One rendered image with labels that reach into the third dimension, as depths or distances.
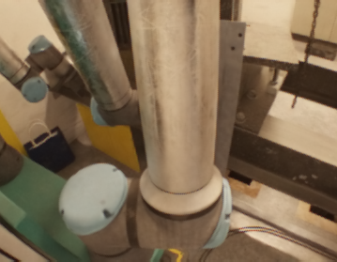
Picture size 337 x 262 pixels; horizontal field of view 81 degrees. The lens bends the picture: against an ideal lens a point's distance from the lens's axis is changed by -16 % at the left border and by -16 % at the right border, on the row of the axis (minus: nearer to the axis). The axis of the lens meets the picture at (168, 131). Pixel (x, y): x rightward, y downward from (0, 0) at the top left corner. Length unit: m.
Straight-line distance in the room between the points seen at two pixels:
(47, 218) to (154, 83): 0.52
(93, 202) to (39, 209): 0.36
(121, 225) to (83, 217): 0.06
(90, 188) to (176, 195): 0.14
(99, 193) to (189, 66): 0.22
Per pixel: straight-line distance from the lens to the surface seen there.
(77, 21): 0.30
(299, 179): 1.05
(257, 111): 0.94
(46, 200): 0.69
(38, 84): 0.69
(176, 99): 0.21
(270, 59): 0.83
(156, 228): 0.33
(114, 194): 0.33
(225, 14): 0.79
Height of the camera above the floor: 1.22
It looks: 42 degrees down
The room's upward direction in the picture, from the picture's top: 5 degrees counter-clockwise
